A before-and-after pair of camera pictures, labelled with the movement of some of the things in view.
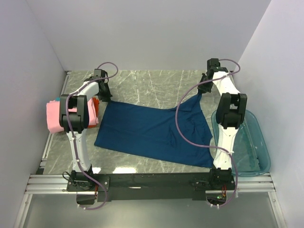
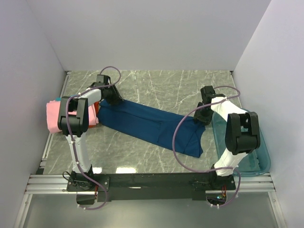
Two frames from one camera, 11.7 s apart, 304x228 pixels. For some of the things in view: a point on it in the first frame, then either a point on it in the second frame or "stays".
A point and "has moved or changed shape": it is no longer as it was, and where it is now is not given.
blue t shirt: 182,134 has moved or changed shape
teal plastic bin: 250,148 stays
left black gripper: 106,98 to 116,96
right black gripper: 202,89 to 206,120
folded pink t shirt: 54,121 stays
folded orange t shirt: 96,102 stays
